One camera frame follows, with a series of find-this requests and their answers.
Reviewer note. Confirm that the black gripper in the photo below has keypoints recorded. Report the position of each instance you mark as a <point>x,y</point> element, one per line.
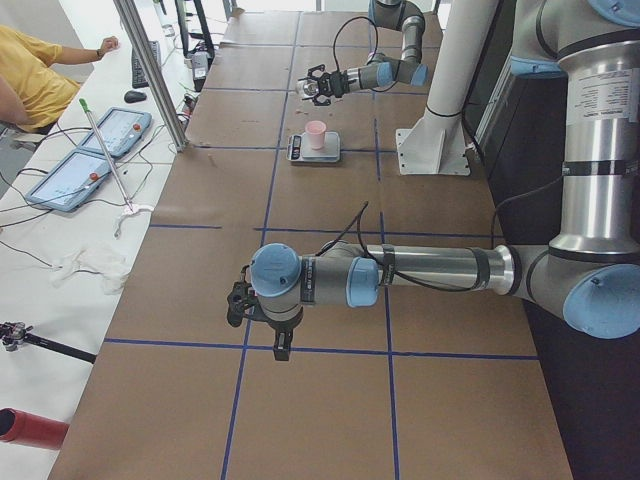
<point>281,327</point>
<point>337,82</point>

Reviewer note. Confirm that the clear glass sauce bottle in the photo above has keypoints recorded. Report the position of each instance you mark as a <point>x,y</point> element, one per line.
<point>307,88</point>

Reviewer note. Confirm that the pink plastic cup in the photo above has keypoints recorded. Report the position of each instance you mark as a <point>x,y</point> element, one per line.
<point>315,131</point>

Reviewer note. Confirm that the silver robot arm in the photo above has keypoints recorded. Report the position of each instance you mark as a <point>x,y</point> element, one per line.
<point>588,275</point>
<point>380,70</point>

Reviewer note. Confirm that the silver digital kitchen scale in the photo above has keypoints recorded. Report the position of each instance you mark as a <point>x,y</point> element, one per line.
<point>300,151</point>

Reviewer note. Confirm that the black computer mouse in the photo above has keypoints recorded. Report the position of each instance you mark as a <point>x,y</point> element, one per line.
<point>133,96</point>

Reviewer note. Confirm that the crumpled white cloth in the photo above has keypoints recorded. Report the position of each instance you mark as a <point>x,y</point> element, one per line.
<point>110,265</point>

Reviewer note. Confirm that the upper blue teach pendant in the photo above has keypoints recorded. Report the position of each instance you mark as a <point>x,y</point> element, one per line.
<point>122,128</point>

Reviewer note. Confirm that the blue teach pendant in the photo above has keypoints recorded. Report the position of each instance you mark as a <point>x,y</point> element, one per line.
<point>122,128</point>
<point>71,182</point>

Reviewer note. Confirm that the green tipped metal rod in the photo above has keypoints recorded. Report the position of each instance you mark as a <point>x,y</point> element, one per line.
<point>129,207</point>

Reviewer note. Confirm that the lower blue teach pendant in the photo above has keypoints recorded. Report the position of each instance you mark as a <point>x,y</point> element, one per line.
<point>71,182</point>

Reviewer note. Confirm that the red cylinder bottle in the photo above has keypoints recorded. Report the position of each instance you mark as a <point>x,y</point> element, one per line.
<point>27,429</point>

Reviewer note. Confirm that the person in yellow shirt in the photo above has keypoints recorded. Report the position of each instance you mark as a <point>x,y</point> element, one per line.
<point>33,95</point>

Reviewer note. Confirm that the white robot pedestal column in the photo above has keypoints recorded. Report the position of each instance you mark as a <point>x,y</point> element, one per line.
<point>436,144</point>

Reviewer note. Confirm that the aluminium extrusion post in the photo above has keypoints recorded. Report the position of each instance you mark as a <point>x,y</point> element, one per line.
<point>140,43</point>

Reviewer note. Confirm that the black camera tripod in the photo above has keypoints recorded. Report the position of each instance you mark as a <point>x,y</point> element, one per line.
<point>15,335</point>

